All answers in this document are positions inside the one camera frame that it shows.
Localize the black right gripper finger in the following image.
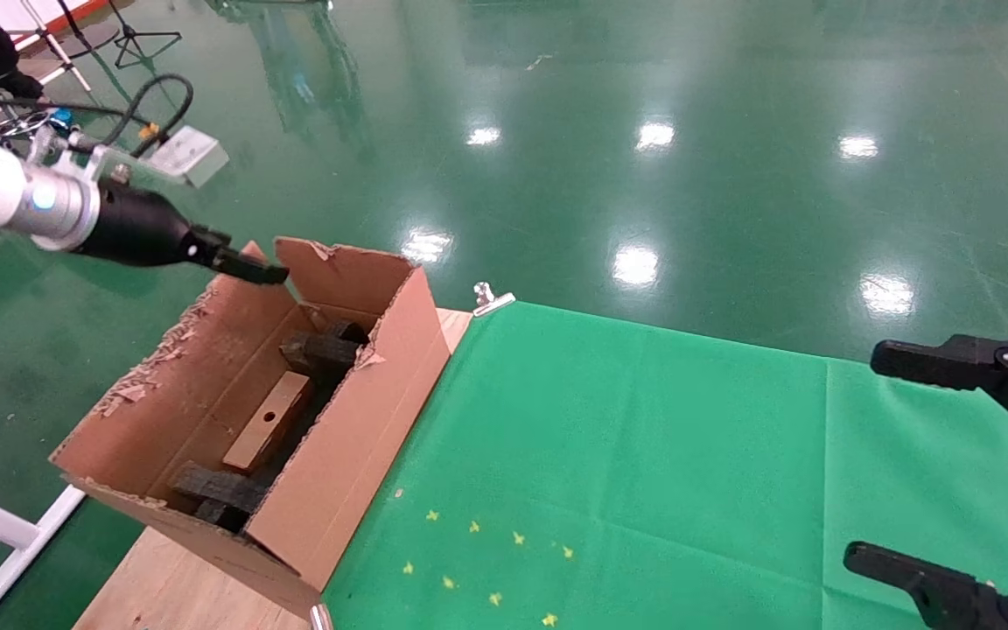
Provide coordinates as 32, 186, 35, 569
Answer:
843, 541, 1008, 630
870, 331, 1008, 456

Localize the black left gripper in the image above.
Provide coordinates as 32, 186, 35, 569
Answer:
75, 182, 291, 286

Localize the small brown cardboard box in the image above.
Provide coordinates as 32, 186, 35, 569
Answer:
222, 371, 314, 473

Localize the large open cardboard carton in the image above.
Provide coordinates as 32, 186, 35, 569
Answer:
49, 236, 454, 618

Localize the black microphone tripod stand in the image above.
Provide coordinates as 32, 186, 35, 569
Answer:
108, 0, 183, 69

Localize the chrome swivel stool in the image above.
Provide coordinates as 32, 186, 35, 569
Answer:
0, 105, 59, 145

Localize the green cloth mat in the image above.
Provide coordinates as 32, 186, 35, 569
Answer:
322, 300, 1008, 630

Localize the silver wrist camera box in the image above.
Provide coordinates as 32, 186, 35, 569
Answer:
66, 125, 230, 189

